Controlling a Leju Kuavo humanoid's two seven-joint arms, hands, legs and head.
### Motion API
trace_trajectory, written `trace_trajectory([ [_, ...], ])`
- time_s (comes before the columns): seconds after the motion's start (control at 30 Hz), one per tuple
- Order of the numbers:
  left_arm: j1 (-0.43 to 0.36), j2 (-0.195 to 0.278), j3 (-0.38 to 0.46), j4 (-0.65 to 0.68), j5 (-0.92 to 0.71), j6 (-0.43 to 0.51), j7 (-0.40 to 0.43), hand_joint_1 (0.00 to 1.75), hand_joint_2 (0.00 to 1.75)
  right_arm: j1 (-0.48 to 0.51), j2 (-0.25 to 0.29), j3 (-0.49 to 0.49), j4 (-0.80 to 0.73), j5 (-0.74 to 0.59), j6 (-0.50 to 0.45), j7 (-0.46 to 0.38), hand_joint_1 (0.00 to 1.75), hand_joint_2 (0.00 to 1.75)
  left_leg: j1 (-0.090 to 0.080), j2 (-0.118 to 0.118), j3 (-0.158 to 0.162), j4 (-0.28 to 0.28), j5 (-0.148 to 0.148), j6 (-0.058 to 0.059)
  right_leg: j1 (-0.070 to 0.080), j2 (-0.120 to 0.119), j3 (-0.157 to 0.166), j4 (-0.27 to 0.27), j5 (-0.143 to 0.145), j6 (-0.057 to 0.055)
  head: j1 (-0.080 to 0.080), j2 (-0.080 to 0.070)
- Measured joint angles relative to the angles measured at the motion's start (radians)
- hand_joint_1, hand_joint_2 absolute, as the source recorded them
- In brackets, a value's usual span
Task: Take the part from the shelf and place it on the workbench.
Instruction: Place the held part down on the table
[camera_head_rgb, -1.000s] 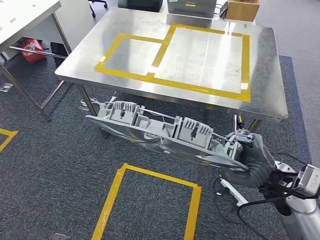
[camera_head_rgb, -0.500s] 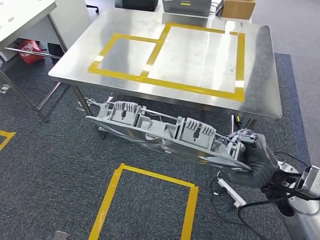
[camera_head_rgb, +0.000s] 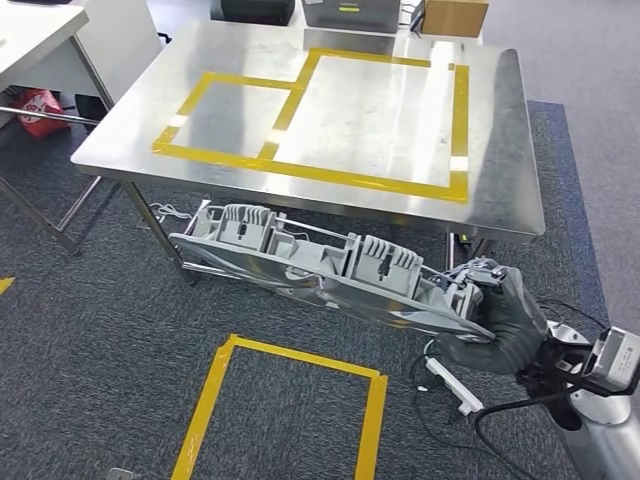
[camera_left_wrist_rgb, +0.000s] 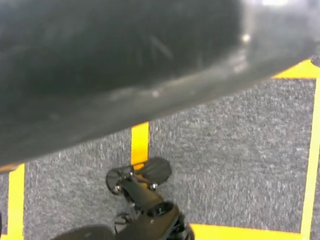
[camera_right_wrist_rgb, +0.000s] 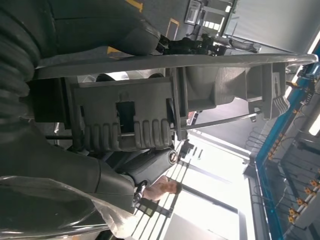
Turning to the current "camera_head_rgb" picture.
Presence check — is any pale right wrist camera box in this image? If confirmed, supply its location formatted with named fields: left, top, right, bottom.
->
left=582, top=325, right=640, bottom=397

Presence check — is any stainless steel workbench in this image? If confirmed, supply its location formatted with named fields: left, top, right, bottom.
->
left=70, top=18, right=546, bottom=286

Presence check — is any white floor cable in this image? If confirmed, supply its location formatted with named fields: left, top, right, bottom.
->
left=147, top=201, right=193, bottom=223

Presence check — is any black box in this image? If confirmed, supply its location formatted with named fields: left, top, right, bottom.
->
left=210, top=0, right=296, bottom=28

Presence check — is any red bag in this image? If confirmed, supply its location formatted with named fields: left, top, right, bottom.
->
left=17, top=87, right=71, bottom=140

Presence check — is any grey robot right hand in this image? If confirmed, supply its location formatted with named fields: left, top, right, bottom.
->
left=432, top=258, right=549, bottom=376

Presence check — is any white power strip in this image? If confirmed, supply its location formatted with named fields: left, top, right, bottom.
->
left=425, top=356, right=485, bottom=418

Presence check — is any brown cardboard box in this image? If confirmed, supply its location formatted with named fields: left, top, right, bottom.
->
left=419, top=0, right=490, bottom=39

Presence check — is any white desk with metal legs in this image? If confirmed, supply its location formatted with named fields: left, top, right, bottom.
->
left=0, top=0, right=165, bottom=258

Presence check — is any grey plastic wheel hubcap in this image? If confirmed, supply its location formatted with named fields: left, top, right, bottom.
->
left=168, top=203, right=497, bottom=344

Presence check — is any grey device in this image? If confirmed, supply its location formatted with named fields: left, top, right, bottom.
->
left=301, top=0, right=402, bottom=34

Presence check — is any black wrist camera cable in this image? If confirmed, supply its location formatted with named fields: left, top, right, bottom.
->
left=473, top=387, right=581, bottom=480

